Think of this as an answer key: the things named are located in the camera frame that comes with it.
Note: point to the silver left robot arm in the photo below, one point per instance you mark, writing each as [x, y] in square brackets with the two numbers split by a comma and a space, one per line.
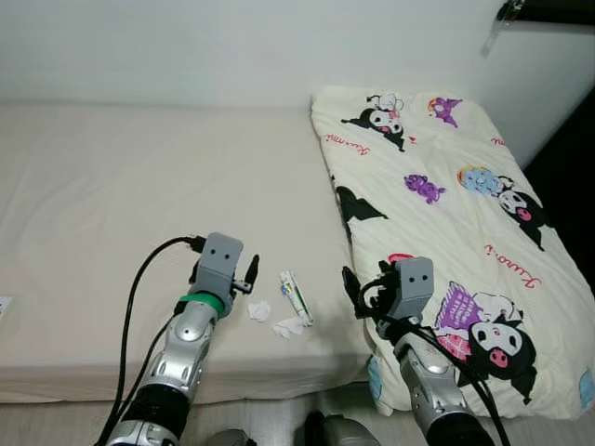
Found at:
[181, 348]

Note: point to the cream mattress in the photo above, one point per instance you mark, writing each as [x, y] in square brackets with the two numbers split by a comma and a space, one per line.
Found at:
[139, 186]

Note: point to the cream cartoon print quilt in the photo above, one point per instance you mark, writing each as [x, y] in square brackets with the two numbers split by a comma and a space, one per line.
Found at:
[446, 242]

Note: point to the white toothpaste tube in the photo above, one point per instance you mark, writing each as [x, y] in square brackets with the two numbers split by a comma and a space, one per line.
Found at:
[296, 297]

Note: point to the grey robot right leg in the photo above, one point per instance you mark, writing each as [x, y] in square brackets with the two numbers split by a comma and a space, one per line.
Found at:
[342, 433]

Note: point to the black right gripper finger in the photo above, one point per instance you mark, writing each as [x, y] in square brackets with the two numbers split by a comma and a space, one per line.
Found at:
[351, 292]

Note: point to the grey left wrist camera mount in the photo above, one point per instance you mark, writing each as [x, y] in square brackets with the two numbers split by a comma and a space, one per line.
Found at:
[221, 260]

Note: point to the white tissue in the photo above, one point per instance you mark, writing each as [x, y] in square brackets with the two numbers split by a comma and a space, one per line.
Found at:
[259, 311]
[288, 327]

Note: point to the grey robot leg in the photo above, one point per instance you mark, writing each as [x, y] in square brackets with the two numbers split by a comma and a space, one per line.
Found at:
[231, 439]
[342, 433]

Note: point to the black shelf board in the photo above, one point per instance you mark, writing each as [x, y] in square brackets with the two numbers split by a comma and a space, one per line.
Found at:
[558, 9]

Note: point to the grey robot left leg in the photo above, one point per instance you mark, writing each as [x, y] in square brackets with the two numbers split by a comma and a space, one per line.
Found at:
[231, 439]

